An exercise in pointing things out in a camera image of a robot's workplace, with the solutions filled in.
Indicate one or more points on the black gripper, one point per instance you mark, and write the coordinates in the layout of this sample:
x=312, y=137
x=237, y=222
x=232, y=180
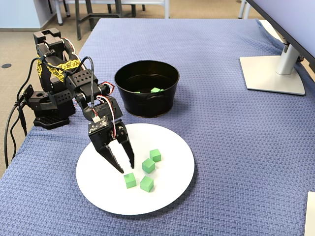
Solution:
x=106, y=145

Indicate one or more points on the white round plate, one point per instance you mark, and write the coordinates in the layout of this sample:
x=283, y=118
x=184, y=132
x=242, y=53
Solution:
x=160, y=196

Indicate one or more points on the black metal bucket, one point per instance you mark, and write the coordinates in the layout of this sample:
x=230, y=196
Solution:
x=147, y=105

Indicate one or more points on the blue woven tablecloth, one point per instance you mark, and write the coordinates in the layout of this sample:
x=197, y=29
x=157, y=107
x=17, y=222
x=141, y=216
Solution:
x=221, y=147

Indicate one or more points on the black floor disc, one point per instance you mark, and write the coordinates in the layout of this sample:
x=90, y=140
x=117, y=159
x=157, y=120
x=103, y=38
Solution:
x=6, y=66

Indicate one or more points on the dark chair leg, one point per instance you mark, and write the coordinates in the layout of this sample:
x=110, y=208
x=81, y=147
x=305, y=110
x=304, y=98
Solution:
x=133, y=11
x=50, y=6

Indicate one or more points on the white desk with leg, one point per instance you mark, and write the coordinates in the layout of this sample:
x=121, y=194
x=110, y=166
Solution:
x=166, y=9

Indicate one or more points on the white table leg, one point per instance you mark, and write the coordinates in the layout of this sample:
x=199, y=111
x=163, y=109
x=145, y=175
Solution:
x=242, y=11
x=59, y=12

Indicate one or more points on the silver monitor stand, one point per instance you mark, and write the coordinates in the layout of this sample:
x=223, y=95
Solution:
x=267, y=77

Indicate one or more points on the white flat object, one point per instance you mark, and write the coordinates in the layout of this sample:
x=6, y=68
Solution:
x=310, y=216

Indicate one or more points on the dark computer monitor screen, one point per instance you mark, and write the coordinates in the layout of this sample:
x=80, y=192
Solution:
x=295, y=22

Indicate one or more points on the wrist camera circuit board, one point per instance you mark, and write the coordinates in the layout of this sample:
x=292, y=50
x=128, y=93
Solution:
x=98, y=125

